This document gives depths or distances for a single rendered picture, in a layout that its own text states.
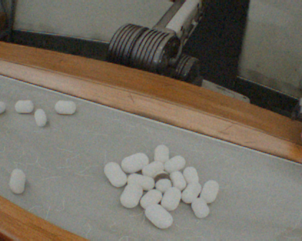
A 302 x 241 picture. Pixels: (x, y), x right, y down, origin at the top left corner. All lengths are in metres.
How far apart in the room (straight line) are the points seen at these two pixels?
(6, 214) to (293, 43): 2.33
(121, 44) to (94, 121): 0.29
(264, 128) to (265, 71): 1.96
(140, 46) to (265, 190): 0.44
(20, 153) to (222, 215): 0.28
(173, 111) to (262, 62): 1.97
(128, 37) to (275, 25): 1.75
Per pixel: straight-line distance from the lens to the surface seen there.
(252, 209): 0.51
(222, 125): 0.63
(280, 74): 2.61
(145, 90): 0.67
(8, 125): 0.59
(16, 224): 0.40
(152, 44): 0.84
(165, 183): 0.49
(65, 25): 2.85
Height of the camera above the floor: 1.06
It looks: 30 degrees down
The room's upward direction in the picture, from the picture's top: 11 degrees clockwise
